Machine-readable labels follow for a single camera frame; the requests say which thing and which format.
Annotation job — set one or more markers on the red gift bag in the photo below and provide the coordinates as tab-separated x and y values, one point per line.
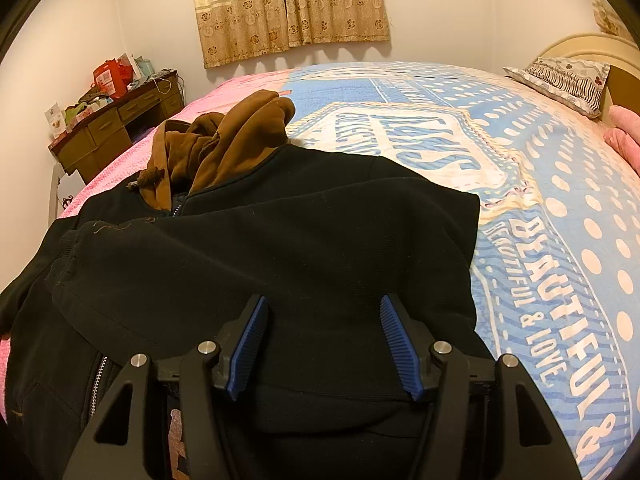
113	77

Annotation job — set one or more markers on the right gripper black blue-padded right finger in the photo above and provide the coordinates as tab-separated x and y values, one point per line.
486	418

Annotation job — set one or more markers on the beige patterned curtain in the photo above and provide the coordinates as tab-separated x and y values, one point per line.
232	31

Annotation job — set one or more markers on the patterned grey pillow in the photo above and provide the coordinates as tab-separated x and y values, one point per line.
578	84

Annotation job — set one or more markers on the black hooded jacket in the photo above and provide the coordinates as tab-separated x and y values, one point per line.
323	237

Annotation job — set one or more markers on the pink folded blanket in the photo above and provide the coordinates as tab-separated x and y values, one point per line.
624	136

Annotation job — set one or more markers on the brown hoodie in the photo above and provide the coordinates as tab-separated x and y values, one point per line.
190	157

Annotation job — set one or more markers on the white bag beside desk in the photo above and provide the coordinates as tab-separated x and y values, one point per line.
67	187

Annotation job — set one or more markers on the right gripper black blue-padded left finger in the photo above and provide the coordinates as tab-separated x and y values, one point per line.
127	434

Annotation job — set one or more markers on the brown wooden desk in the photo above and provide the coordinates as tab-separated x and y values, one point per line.
107	133

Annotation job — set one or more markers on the white greeting card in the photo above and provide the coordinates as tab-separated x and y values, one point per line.
56	120

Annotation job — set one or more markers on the cream bed headboard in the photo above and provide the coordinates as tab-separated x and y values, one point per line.
621	54

